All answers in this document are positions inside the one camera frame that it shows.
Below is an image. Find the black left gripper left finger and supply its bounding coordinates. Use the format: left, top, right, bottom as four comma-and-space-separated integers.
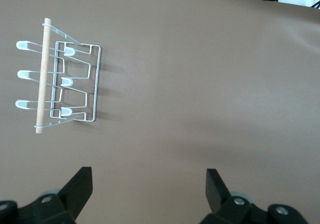
0, 166, 94, 224

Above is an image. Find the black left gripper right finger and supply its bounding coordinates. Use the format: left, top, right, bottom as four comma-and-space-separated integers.
199, 168, 309, 224

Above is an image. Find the white wire rack wooden handle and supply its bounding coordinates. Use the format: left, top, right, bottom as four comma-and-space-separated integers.
14, 18, 103, 135

